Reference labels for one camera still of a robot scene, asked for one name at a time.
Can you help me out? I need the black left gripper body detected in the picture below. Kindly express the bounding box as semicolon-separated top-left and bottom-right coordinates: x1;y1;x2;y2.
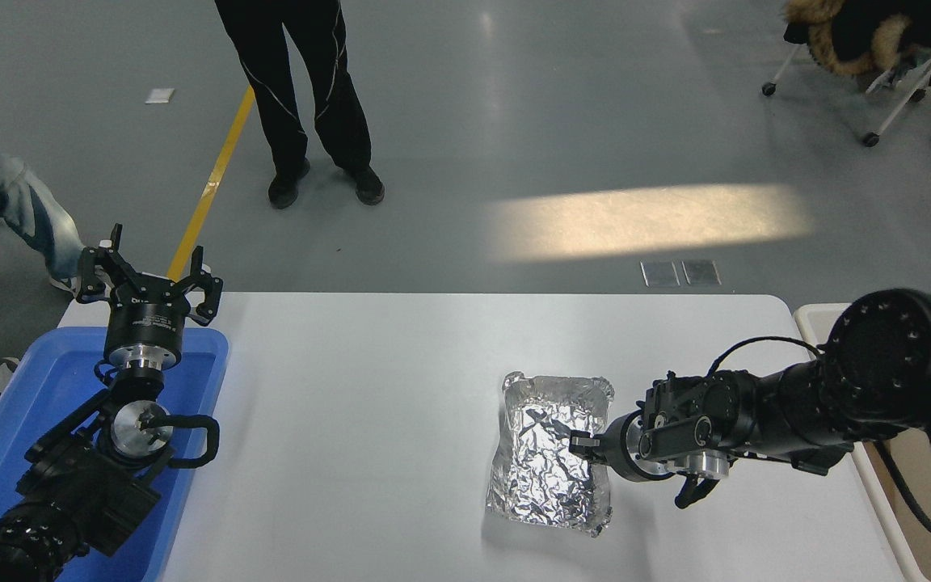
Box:
104;276;192;356

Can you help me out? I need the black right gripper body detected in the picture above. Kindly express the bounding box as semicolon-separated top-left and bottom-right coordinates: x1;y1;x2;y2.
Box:
599;411;636;483

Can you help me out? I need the crinkled foil tray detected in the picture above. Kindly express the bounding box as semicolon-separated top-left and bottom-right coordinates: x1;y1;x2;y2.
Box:
486;372;616;538

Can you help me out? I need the seated person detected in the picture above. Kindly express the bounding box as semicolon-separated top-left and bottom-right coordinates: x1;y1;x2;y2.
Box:
0;113;86;397

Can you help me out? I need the blue plastic tray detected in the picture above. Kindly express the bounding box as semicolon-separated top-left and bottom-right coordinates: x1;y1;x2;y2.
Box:
0;326;230;582

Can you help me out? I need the large pale bin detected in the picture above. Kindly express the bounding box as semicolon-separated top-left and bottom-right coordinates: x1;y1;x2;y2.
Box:
793;303;931;582

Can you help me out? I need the standing person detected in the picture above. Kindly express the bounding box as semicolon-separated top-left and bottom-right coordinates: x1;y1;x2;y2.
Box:
215;0;386;210

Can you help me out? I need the white wheeled chair frame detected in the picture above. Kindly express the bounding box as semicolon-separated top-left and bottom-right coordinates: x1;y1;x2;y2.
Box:
761;42;931;147

